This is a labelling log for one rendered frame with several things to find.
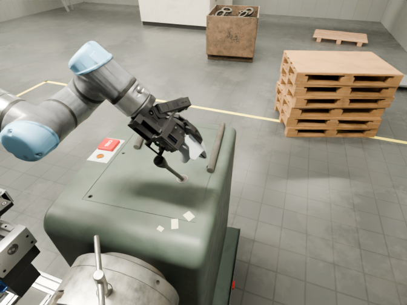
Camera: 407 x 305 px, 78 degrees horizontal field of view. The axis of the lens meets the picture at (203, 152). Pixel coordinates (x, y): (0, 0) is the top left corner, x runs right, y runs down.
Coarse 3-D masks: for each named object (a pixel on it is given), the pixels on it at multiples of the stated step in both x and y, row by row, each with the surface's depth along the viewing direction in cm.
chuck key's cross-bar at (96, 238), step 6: (96, 240) 57; (96, 246) 56; (96, 252) 55; (96, 258) 54; (96, 264) 53; (96, 270) 52; (102, 282) 51; (102, 288) 50; (102, 294) 49; (102, 300) 48
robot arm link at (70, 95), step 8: (72, 80) 51; (64, 88) 52; (72, 88) 51; (56, 96) 49; (64, 96) 50; (72, 96) 51; (80, 96) 51; (72, 104) 50; (80, 104) 51; (88, 104) 53; (96, 104) 54; (80, 112) 51; (88, 112) 54; (80, 120) 52
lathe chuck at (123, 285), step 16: (80, 272) 60; (112, 272) 59; (64, 288) 58; (80, 288) 56; (96, 288) 56; (128, 288) 57; (144, 288) 59; (48, 304) 58; (64, 304) 54; (80, 304) 54; (96, 304) 54; (112, 304) 54; (128, 304) 55; (144, 304) 57; (160, 304) 60
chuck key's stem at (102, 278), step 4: (96, 272) 50; (100, 272) 50; (96, 276) 50; (100, 276) 50; (104, 276) 51; (96, 280) 49; (100, 280) 50; (104, 280) 51; (96, 284) 51; (104, 284) 52; (104, 288) 53; (104, 292) 55
